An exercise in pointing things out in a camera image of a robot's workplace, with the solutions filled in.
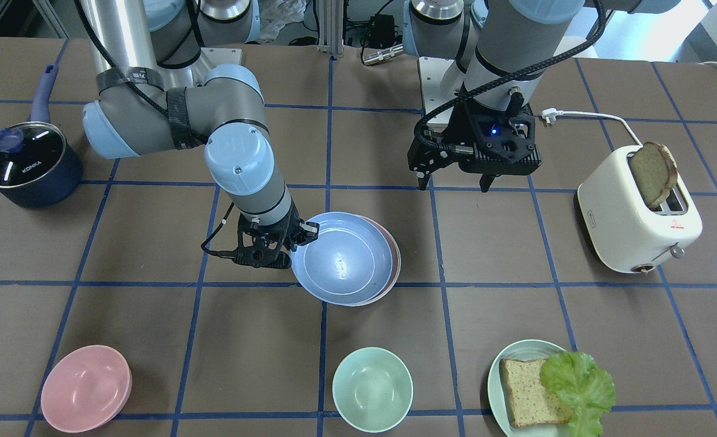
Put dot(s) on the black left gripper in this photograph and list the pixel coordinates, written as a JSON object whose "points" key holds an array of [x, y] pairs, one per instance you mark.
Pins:
{"points": [[459, 126]]}

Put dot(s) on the pink plate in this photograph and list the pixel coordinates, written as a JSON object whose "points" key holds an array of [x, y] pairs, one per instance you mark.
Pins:
{"points": [[396, 263]]}

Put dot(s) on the white toaster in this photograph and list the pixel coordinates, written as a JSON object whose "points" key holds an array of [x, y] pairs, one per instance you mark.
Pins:
{"points": [[627, 236]]}

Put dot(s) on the green lettuce leaf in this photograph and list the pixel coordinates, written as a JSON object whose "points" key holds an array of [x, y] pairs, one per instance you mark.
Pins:
{"points": [[577, 380]]}

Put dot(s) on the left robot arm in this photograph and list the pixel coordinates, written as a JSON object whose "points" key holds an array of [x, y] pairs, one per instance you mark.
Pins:
{"points": [[502, 49]]}

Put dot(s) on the bread slice on plate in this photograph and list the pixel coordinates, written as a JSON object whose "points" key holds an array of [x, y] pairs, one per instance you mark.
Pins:
{"points": [[530, 403]]}

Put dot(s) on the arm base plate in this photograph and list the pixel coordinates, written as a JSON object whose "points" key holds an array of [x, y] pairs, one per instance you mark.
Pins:
{"points": [[440, 81], [214, 56]]}

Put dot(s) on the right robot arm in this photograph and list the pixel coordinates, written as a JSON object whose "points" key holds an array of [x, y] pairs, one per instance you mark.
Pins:
{"points": [[159, 91]]}

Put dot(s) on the aluminium frame post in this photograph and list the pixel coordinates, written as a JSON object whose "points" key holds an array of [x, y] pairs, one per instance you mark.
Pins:
{"points": [[331, 27]]}

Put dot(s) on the pink bowl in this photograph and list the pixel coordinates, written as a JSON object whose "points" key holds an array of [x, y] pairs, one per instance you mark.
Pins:
{"points": [[86, 389]]}

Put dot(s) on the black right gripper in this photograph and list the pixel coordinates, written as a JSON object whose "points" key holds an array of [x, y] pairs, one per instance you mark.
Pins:
{"points": [[281, 228]]}

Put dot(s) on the black power adapter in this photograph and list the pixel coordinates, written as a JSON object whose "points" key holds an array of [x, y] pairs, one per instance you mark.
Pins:
{"points": [[381, 32]]}

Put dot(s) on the bread slice in toaster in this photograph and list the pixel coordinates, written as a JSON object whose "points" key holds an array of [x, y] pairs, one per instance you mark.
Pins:
{"points": [[655, 172]]}

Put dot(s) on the green bowl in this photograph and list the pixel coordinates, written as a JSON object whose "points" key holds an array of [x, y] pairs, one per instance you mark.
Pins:
{"points": [[372, 390]]}

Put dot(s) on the light green plate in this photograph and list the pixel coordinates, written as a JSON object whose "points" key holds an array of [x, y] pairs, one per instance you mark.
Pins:
{"points": [[522, 350]]}

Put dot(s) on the dark blue pot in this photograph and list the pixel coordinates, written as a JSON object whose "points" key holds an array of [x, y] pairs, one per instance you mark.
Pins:
{"points": [[38, 167]]}

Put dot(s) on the blue plate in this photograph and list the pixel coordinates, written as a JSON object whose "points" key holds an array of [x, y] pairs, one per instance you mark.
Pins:
{"points": [[350, 262]]}

